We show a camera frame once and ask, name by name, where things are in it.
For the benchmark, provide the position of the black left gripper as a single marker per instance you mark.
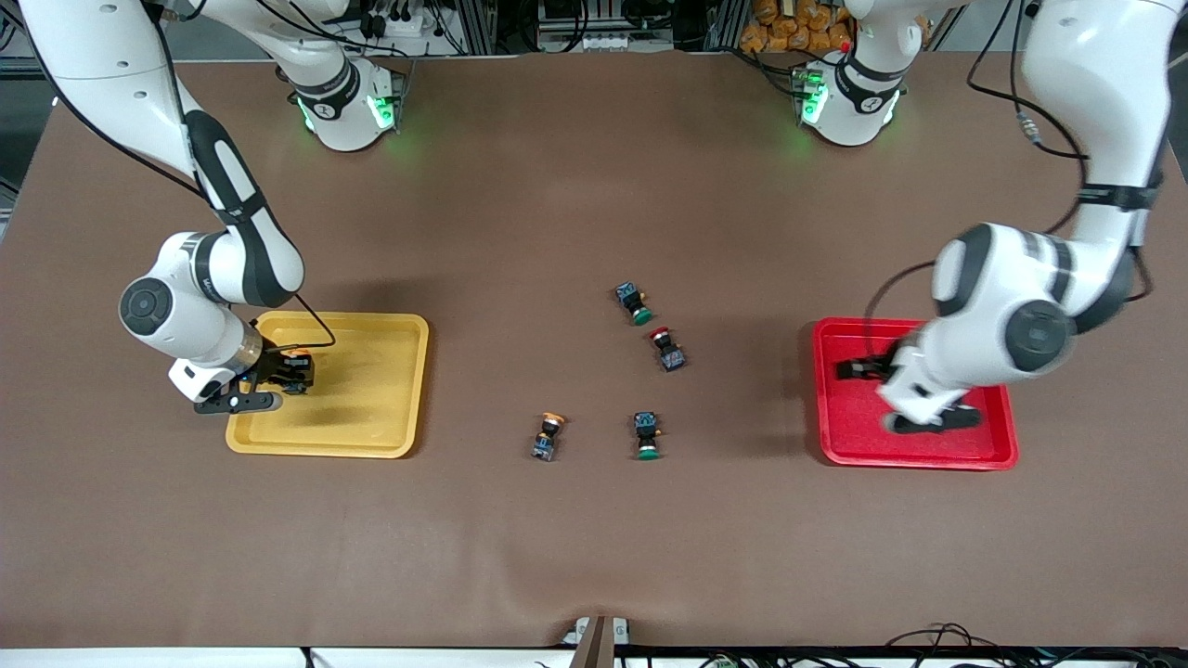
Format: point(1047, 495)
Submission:
point(880, 367)

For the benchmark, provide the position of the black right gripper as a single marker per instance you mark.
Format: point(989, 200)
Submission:
point(275, 367)

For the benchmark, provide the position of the red cap push button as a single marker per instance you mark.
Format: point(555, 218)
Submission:
point(668, 353)

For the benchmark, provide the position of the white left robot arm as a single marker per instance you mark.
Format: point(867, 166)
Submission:
point(1030, 334)

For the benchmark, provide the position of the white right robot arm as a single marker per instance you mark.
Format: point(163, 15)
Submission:
point(186, 315)

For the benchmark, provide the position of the red plastic tray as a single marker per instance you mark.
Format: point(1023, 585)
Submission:
point(854, 427)

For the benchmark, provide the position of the yellow plastic tray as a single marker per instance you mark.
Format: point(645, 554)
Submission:
point(371, 399)

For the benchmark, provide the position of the green cap push button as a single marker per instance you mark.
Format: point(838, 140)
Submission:
point(647, 430)
point(632, 299)

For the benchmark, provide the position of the brown table mat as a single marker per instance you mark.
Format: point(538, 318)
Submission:
point(594, 538)

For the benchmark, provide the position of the pile of orange objects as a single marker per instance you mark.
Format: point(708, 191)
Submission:
point(798, 28)

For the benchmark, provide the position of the white power strip with plugs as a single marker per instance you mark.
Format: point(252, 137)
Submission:
point(399, 23)

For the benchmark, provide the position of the long white power strip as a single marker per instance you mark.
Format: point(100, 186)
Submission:
point(603, 42)

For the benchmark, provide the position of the grey metal edge bracket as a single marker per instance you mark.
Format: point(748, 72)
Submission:
point(599, 640)

